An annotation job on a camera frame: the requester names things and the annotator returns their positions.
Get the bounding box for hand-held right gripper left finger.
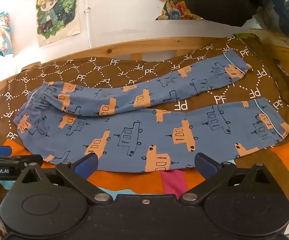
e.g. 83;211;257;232
16;152;113;204

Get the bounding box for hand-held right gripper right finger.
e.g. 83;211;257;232
179;152;276;204

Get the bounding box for blue printed pants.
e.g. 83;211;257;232
13;49;289;173

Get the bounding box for colourful patchwork bedsheet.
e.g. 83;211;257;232
0;120;289;240

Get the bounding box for brown patterned blanket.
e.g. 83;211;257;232
0;33;289;212

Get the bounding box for black plush cushion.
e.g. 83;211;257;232
182;0;263;27

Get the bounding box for wooden bed frame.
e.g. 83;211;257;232
0;27;289;105

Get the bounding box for white wall pipe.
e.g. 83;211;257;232
83;6;94;49

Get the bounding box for blond cartoon figure wall poster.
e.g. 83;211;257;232
35;0;81;47

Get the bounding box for yellow floral wall poster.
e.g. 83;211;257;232
144;0;206;21

